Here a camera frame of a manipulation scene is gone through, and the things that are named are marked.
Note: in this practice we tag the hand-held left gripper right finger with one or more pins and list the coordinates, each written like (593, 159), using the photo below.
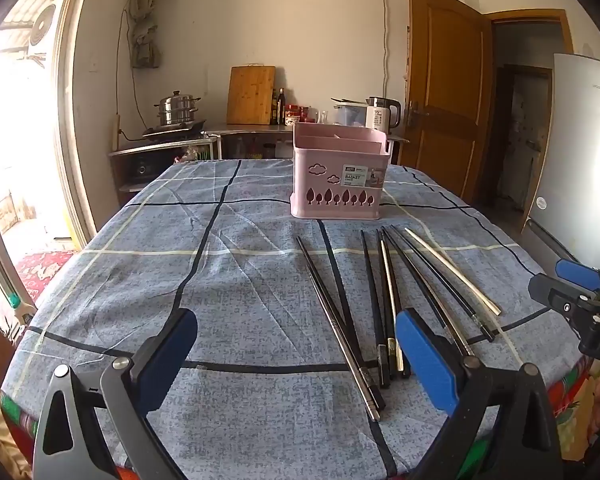
(425, 360)

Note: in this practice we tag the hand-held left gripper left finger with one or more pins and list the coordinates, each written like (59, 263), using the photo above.
(165, 355)

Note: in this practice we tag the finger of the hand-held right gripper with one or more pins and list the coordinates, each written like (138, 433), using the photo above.
(580, 272)
(555, 295)

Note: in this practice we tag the black chopstick gold band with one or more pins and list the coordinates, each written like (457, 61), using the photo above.
(390, 360)

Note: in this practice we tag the black chopstick silver band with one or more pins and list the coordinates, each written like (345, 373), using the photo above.
(443, 285)

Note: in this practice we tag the cream chopstick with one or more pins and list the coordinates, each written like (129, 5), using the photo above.
(451, 270)

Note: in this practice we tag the pink plastic basket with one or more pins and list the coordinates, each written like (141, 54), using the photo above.
(320, 170)

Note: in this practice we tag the blue checked tablecloth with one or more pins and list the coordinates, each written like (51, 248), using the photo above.
(230, 280)

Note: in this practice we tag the silver refrigerator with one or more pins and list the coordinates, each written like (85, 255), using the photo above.
(580, 160)

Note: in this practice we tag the red patterned rug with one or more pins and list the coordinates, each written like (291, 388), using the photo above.
(45, 272)

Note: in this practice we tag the white bottle green cap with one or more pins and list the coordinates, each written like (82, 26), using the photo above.
(25, 312)

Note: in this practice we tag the black kitchen appliance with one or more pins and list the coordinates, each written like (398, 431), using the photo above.
(141, 167)

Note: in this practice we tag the low steel shelf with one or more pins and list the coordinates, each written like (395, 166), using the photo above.
(155, 147)

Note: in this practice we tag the black induction cooker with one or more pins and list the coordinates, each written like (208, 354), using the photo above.
(172, 131)

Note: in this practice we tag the beige power strip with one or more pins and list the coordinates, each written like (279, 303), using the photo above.
(116, 132)

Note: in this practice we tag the wooden door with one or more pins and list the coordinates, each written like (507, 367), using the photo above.
(445, 85)

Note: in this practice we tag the stainless steel table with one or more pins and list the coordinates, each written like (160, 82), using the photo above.
(250, 129)

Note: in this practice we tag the steel steamer pot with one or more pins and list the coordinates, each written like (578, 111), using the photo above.
(176, 110)

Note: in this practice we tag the white electric kettle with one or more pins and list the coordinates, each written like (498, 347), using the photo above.
(380, 117)

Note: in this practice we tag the clear lidded plastic container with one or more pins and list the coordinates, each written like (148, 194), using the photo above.
(347, 112)

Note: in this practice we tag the clear glass cup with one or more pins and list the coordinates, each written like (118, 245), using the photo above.
(323, 117)

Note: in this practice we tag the white printed jar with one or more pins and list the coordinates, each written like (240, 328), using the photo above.
(292, 121)

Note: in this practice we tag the dark sauce bottle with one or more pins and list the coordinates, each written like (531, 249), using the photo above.
(274, 109)

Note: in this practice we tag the dark oil bottle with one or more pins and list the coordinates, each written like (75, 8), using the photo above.
(281, 107)

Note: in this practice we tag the wooden cutting board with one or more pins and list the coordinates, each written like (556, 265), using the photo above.
(250, 95)

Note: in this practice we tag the red lid jar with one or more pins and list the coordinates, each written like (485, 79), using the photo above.
(292, 109)

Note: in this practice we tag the outdoor air conditioner unit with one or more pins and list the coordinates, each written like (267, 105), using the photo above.
(42, 27)

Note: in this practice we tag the wooden door frame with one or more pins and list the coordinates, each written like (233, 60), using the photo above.
(530, 15)

